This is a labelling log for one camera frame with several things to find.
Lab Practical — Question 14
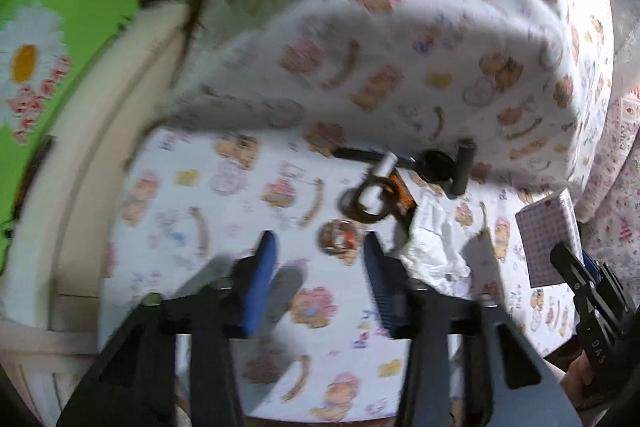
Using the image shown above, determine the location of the orange packet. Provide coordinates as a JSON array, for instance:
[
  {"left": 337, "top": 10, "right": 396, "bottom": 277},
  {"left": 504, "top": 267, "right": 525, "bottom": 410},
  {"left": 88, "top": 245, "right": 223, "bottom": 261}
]
[{"left": 387, "top": 174, "right": 417, "bottom": 214}]

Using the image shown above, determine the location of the white tissue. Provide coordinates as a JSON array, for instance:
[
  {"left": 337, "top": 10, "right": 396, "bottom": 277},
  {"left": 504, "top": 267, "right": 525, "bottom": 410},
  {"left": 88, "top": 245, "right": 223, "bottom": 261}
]
[{"left": 395, "top": 194, "right": 474, "bottom": 294}]

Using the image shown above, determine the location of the bear print quilt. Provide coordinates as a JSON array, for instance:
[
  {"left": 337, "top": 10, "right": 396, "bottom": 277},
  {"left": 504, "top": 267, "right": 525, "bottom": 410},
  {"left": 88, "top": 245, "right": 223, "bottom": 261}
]
[{"left": 170, "top": 0, "right": 617, "bottom": 194}]

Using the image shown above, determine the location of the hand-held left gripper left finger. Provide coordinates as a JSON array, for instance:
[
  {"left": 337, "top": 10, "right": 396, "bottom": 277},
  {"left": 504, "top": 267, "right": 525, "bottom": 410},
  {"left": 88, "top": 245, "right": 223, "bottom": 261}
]
[{"left": 56, "top": 231, "right": 278, "bottom": 427}]

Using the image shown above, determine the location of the bear print bed sheet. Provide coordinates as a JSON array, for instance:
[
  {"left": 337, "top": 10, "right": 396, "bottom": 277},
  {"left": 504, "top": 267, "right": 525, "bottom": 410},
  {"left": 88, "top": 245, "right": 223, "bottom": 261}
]
[{"left": 97, "top": 127, "right": 591, "bottom": 423}]

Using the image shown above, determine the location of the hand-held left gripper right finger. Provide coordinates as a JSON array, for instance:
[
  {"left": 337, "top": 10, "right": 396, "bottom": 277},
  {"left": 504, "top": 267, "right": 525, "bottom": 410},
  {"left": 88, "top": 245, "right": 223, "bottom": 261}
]
[{"left": 362, "top": 232, "right": 583, "bottom": 427}]

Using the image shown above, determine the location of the black cylinder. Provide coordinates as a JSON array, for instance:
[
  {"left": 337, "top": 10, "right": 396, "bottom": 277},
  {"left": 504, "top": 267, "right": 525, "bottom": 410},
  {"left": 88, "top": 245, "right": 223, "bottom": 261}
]
[{"left": 447, "top": 138, "right": 476, "bottom": 199}]

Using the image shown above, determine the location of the person's right hand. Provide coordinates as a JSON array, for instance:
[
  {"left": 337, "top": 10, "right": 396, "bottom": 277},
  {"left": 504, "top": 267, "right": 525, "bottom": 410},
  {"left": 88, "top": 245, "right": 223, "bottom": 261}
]
[{"left": 561, "top": 354, "right": 597, "bottom": 410}]

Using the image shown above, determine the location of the black round lid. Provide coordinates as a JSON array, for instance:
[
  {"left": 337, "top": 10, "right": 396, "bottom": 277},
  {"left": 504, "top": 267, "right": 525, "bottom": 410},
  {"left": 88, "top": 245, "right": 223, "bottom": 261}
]
[{"left": 419, "top": 149, "right": 457, "bottom": 183}]

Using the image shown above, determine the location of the white tube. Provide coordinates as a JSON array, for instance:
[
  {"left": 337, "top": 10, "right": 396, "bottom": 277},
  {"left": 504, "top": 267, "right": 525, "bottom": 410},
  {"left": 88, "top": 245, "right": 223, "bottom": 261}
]
[{"left": 372, "top": 153, "right": 399, "bottom": 180}]

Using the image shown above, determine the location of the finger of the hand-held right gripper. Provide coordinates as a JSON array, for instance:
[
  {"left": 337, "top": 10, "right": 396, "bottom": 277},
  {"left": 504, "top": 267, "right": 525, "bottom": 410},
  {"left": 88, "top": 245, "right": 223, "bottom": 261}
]
[
  {"left": 550, "top": 246, "right": 601, "bottom": 310},
  {"left": 582, "top": 257, "right": 638, "bottom": 315}
]

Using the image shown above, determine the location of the black stick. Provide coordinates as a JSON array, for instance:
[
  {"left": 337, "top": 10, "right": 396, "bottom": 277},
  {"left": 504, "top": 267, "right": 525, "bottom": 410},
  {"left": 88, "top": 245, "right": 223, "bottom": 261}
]
[{"left": 332, "top": 147, "right": 417, "bottom": 170}]

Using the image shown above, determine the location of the floral print cloth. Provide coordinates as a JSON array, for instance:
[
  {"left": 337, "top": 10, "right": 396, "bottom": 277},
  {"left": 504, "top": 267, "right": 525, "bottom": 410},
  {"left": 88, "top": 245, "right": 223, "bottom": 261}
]
[{"left": 580, "top": 91, "right": 640, "bottom": 269}]

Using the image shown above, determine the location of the purple checked box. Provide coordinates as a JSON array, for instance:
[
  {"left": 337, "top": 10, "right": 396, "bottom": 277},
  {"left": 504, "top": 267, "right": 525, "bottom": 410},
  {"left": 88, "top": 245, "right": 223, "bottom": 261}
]
[{"left": 515, "top": 188, "right": 584, "bottom": 289}]

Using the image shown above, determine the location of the cream bed frame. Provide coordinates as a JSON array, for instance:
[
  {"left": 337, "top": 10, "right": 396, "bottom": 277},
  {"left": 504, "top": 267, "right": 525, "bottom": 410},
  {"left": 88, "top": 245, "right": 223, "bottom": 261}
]
[{"left": 0, "top": 2, "right": 195, "bottom": 427}]

